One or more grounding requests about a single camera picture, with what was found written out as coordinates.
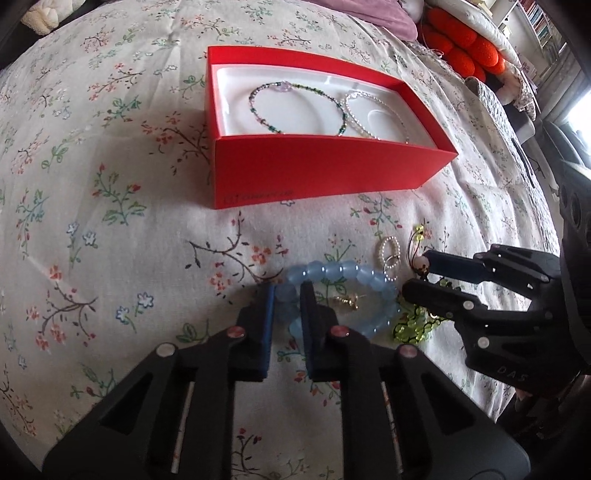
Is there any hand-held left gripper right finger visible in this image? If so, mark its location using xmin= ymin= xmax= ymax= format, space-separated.
xmin=299 ymin=281 xmax=534 ymax=480

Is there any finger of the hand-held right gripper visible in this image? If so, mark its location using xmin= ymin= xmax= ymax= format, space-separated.
xmin=423 ymin=244 xmax=560 ymax=291
xmin=401 ymin=278 xmax=533 ymax=366

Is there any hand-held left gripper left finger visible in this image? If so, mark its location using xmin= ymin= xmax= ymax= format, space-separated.
xmin=41 ymin=282 xmax=279 ymax=480

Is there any dark cord charm bracelet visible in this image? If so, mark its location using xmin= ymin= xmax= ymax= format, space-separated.
xmin=408 ymin=233 xmax=431 ymax=278

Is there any yellow-green bead bracelet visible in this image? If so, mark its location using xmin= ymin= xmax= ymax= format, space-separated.
xmin=392 ymin=224 xmax=445 ymax=345

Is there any gold earring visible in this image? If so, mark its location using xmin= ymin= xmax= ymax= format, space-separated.
xmin=333 ymin=291 xmax=370 ymax=313

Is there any light blue bead bracelet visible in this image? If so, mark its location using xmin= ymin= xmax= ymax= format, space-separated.
xmin=276 ymin=261 xmax=402 ymax=345

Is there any red cardboard box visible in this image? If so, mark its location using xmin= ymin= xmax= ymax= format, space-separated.
xmin=205 ymin=45 xmax=459 ymax=210

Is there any floral bed sheet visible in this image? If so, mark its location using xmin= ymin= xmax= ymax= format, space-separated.
xmin=0 ymin=0 xmax=561 ymax=480

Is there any grey floral quilt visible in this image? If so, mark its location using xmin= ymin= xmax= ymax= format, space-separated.
xmin=465 ymin=76 xmax=542 ymax=185

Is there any orange knot cushion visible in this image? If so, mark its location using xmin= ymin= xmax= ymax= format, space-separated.
xmin=419 ymin=7 xmax=509 ymax=82

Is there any bookshelf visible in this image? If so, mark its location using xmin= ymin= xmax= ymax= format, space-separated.
xmin=508 ymin=0 xmax=570 ymax=80

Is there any purple pillow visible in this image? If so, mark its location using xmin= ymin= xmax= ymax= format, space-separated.
xmin=318 ymin=0 xmax=419 ymax=40

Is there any cream fleece blanket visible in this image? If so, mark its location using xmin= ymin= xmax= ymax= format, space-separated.
xmin=21 ymin=0 xmax=62 ymax=36

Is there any white pearl bracelet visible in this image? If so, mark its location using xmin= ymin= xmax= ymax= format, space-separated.
xmin=343 ymin=91 xmax=413 ymax=144

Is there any green purple bead bracelet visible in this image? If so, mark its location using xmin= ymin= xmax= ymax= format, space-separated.
xmin=248 ymin=81 xmax=350 ymax=137

